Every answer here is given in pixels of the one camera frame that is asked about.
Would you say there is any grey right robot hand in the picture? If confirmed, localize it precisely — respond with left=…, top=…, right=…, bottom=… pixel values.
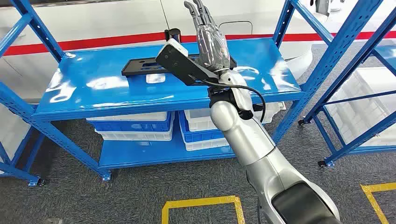
left=184, top=0, right=232, bottom=73

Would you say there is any black plastic frame part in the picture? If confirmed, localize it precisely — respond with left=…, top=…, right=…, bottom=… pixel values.
left=121, top=53, right=238, bottom=78

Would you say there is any yellow floor tape square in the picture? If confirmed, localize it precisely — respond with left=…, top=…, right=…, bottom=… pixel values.
left=360, top=182, right=396, bottom=224
left=161, top=196, right=246, bottom=224

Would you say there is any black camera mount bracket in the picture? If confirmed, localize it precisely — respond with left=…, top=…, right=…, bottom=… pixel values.
left=167, top=54, right=231, bottom=87

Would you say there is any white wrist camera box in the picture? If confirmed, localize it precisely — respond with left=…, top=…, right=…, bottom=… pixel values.
left=156, top=38, right=190, bottom=67

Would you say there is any black barrier post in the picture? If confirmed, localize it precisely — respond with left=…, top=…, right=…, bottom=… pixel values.
left=164, top=28, right=182, bottom=42

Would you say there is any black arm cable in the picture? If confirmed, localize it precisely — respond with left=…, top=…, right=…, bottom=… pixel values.
left=202, top=79, right=267, bottom=123

